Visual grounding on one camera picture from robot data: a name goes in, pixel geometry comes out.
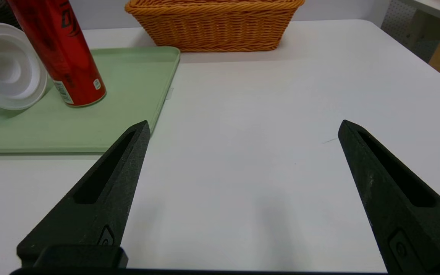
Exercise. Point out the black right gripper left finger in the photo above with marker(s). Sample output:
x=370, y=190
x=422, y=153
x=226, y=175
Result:
x=101, y=206

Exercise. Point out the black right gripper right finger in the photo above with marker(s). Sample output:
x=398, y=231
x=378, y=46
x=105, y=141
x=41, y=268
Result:
x=403, y=229

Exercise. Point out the red drink can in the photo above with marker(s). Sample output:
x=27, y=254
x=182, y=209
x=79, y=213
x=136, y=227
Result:
x=67, y=57

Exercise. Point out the white round container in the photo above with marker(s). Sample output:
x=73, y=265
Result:
x=6, y=67

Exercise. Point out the orange wicker basket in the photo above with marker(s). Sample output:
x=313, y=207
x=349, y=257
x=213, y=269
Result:
x=216, y=30

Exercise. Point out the light green plastic tray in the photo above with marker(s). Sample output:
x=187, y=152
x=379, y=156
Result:
x=128, y=95

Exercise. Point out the white perforated panel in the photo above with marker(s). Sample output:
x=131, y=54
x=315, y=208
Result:
x=395, y=17

